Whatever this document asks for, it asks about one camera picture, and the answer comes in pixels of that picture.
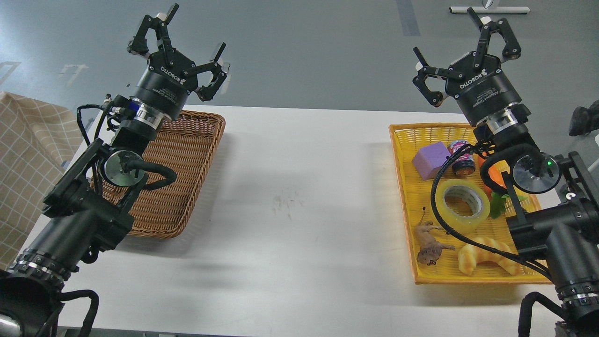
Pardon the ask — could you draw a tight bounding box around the black object at right edge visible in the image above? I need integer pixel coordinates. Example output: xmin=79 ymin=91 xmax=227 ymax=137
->
xmin=569 ymin=100 xmax=599 ymax=137

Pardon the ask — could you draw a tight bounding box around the yellow tape roll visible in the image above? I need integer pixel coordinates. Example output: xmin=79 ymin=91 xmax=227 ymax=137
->
xmin=434 ymin=179 xmax=490 ymax=234

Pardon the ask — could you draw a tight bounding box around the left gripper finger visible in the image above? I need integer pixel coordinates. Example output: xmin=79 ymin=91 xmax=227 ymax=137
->
xmin=127 ymin=3 xmax=180 ymax=59
xmin=183 ymin=42 xmax=230 ymax=102

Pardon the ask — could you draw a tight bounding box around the beige checked cloth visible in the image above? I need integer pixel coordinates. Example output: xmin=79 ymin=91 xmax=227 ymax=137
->
xmin=0 ymin=91 xmax=83 ymax=270

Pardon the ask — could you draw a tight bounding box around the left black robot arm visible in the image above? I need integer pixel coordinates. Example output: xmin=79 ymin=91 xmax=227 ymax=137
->
xmin=1 ymin=4 xmax=227 ymax=337

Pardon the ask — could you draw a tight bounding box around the small pink can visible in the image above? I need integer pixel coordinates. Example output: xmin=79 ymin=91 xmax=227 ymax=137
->
xmin=447 ymin=139 xmax=476 ymax=177

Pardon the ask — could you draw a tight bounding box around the purple foam block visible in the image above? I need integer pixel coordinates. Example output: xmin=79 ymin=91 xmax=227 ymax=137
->
xmin=411 ymin=142 xmax=451 ymax=181

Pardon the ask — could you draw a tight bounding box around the yellow plastic basket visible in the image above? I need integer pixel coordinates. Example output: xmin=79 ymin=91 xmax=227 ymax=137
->
xmin=389 ymin=123 xmax=550 ymax=285

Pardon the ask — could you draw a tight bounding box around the toy croissant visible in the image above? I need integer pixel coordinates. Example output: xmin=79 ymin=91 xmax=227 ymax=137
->
xmin=458 ymin=236 xmax=521 ymax=276

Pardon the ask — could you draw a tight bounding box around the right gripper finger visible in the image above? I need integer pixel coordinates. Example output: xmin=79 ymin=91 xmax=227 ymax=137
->
xmin=467 ymin=7 xmax=522 ymax=66
xmin=413 ymin=47 xmax=453 ymax=107

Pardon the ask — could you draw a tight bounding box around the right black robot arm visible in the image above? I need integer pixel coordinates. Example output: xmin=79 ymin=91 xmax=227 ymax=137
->
xmin=413 ymin=7 xmax=599 ymax=337

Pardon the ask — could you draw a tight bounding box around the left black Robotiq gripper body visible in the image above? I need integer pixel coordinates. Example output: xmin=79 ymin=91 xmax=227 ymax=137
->
xmin=133 ymin=50 xmax=197 ymax=121

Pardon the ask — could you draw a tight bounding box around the orange toy carrot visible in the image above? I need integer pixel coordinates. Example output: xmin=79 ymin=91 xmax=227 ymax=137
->
xmin=483 ymin=166 xmax=511 ymax=219

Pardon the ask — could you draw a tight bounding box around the brown wicker basket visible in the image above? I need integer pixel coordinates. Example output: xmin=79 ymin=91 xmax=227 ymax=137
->
xmin=90 ymin=110 xmax=226 ymax=239

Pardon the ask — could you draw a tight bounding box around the brown toy animal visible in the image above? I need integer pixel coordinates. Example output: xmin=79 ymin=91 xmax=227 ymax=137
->
xmin=413 ymin=206 xmax=456 ymax=266

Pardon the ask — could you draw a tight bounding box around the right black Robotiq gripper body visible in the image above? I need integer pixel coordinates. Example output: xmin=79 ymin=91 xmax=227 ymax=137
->
xmin=446 ymin=53 xmax=521 ymax=127

